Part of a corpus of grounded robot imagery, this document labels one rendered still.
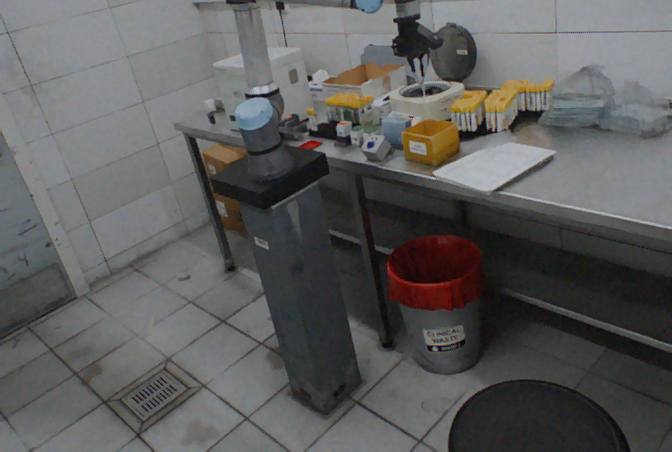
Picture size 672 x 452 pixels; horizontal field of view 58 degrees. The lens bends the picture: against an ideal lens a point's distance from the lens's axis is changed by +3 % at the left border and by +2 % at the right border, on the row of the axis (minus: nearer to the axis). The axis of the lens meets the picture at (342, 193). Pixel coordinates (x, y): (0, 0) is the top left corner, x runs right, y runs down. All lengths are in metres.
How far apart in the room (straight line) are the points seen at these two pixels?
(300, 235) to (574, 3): 1.18
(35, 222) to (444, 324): 2.18
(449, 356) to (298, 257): 0.73
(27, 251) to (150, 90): 1.08
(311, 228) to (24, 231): 1.86
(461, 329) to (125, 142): 2.21
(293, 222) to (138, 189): 1.91
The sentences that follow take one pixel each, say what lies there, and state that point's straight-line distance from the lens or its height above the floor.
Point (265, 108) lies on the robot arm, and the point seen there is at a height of 1.16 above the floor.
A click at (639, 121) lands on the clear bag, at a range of 2.03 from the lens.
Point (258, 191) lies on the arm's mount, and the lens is 1.85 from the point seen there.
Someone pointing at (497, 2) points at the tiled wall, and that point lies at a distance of 2.36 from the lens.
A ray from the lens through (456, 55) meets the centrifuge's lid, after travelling 2.46.
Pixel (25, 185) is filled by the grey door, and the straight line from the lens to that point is 3.43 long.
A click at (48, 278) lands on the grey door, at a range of 3.58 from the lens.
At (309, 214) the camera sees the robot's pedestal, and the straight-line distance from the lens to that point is 1.97.
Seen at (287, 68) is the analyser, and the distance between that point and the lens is 2.52.
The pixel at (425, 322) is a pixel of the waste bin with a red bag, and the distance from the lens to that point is 2.25.
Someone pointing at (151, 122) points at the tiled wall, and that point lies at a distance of 3.69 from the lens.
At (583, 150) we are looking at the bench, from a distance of 1.95.
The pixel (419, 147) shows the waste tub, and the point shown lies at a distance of 1.94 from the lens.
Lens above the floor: 1.66
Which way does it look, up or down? 25 degrees down
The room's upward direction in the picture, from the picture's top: 12 degrees counter-clockwise
